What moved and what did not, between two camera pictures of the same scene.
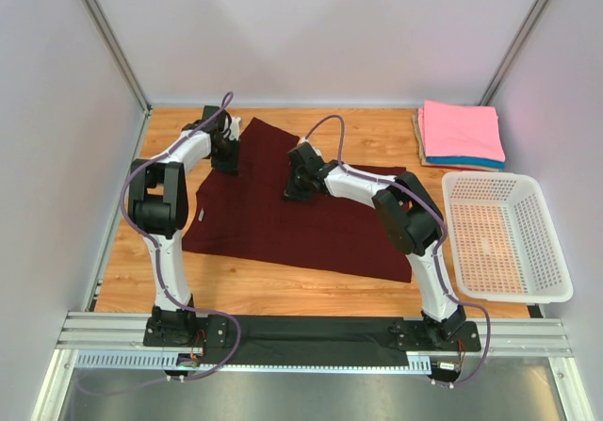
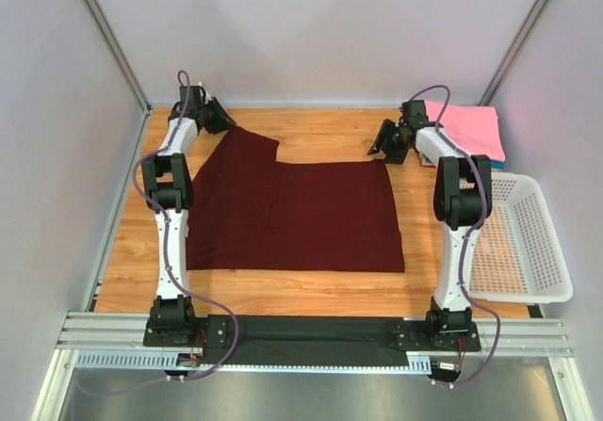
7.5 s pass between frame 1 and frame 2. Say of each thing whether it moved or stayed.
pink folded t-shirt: stayed
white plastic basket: stayed
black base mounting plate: stayed
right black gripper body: moved
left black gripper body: moved
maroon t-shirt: moved
